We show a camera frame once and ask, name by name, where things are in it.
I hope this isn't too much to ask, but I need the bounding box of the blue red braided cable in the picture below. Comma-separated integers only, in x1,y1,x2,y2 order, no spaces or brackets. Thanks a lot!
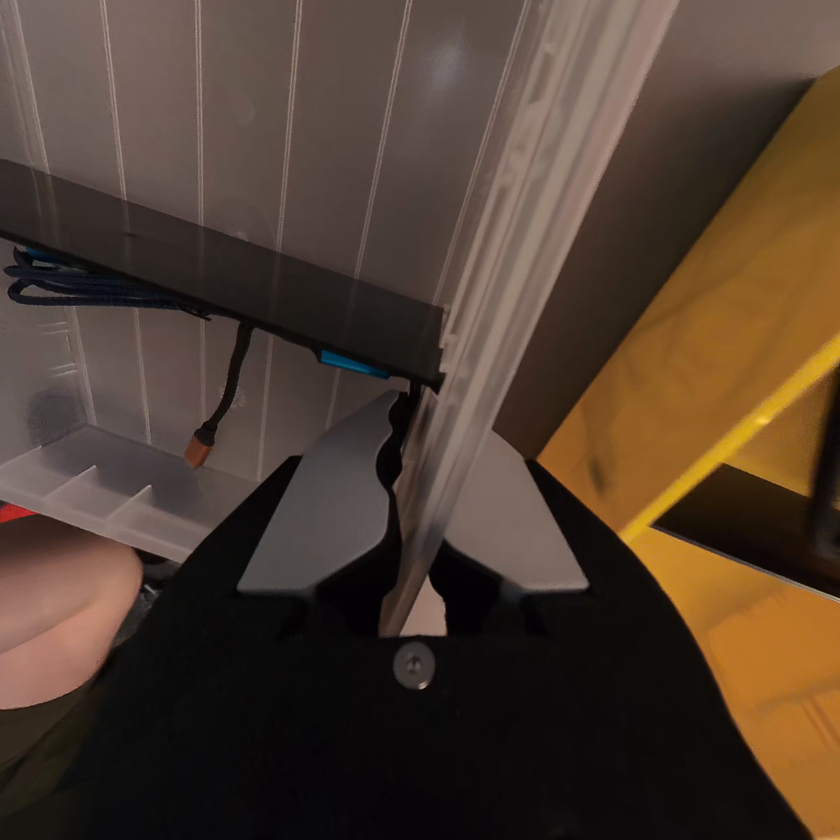
4,242,395,382

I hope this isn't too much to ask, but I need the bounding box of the yellow plastic bin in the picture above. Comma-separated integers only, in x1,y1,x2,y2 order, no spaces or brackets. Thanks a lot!
536,66,840,840

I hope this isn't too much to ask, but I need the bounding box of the person's left forearm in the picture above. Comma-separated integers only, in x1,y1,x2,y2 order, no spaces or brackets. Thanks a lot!
0,523,145,712

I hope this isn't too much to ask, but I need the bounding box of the black cable with orange bands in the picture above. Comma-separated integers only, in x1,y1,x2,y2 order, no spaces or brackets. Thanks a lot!
182,321,259,471

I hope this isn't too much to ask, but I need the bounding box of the clear plastic bin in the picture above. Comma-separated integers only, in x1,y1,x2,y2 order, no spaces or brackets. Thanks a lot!
0,0,683,637

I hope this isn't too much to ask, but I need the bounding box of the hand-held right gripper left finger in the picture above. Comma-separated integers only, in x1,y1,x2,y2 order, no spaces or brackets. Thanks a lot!
235,390,403,620

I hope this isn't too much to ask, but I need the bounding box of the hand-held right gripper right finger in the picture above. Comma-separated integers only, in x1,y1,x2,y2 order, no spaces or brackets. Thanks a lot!
431,427,592,620

